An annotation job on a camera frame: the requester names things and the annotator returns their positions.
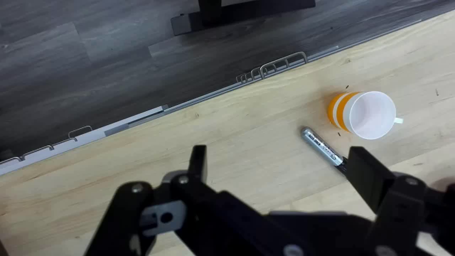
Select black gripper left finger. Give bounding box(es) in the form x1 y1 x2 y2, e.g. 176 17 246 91
84 145 266 256

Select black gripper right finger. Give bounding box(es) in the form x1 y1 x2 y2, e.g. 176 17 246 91
345 146 455 256

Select silver king size marker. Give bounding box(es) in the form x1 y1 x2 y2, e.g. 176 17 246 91
300 126 345 173

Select white and orange cup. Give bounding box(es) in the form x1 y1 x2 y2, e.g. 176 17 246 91
327 91 404 141

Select metal table edge rail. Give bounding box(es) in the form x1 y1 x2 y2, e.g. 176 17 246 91
0 45 341 178

